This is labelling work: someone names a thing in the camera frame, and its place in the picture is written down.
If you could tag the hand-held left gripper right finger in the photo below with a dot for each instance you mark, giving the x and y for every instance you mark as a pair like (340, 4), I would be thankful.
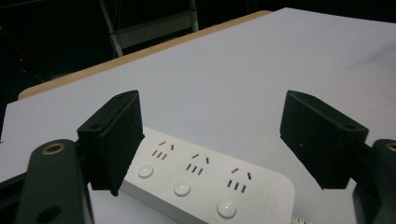
(323, 138)

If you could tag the white power strip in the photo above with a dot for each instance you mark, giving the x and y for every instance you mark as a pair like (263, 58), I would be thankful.
(199, 177)

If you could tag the metal stand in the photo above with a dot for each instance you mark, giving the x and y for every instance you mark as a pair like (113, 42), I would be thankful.
(149, 26)

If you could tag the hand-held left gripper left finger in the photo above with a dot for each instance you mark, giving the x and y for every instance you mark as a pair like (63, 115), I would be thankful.
(113, 141)

